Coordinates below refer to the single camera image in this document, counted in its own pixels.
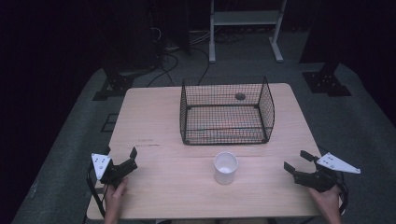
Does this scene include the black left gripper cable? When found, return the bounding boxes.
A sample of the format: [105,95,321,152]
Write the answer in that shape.
[86,162,106,218]

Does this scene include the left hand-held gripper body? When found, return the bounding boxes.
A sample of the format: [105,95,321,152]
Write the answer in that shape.
[92,153,138,189]

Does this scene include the person's right hand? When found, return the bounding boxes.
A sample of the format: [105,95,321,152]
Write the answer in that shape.
[307,184,343,217]

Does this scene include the person's left hand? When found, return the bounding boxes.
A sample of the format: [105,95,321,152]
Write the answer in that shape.
[104,177,129,215]

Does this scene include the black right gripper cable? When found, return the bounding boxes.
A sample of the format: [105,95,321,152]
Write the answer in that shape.
[337,173,349,217]

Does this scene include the black stand base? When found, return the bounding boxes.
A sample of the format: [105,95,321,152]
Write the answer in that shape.
[92,62,157,102]
[302,62,353,98]

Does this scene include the white metal stand frame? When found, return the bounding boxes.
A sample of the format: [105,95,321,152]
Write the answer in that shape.
[208,0,288,64]

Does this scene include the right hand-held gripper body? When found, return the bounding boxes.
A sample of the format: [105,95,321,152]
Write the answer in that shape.
[293,152,361,193]

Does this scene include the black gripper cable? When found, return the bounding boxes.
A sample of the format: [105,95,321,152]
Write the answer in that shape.
[337,173,349,217]
[86,162,106,218]

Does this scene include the black floor cables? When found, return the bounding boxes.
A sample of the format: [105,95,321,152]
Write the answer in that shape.
[146,27,247,89]

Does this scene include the black wire basket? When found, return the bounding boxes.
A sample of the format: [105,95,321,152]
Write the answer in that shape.
[179,76,276,147]

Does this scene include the white cup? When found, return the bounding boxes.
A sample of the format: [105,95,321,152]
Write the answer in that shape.
[213,151,239,186]

